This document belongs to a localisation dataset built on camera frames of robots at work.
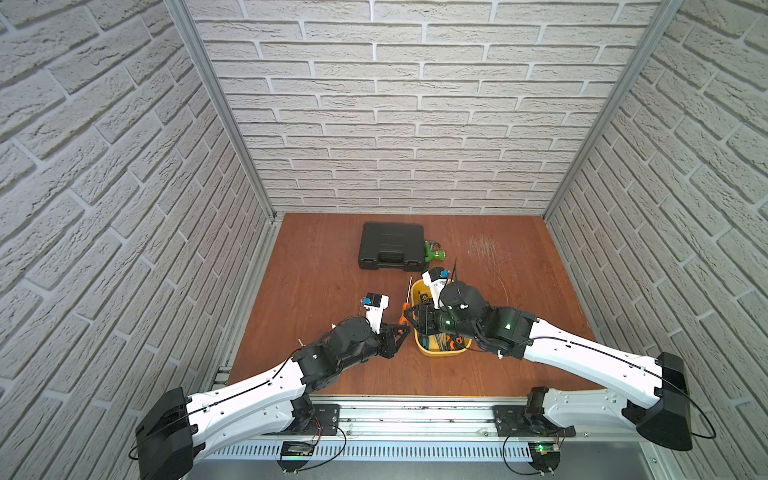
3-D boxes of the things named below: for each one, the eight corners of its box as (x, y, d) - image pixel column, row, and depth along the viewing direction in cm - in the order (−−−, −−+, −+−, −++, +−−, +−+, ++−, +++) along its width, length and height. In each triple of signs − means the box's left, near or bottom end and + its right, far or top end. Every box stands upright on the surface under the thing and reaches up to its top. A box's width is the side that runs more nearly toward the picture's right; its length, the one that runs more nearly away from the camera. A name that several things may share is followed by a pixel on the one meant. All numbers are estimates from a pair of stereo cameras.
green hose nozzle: (424, 263, 108) (425, 256, 104) (423, 244, 113) (424, 237, 110) (444, 263, 108) (446, 256, 104) (442, 244, 113) (443, 237, 110)
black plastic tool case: (359, 273, 104) (358, 263, 99) (363, 233, 116) (362, 222, 111) (425, 273, 104) (426, 263, 99) (422, 233, 116) (423, 222, 111)
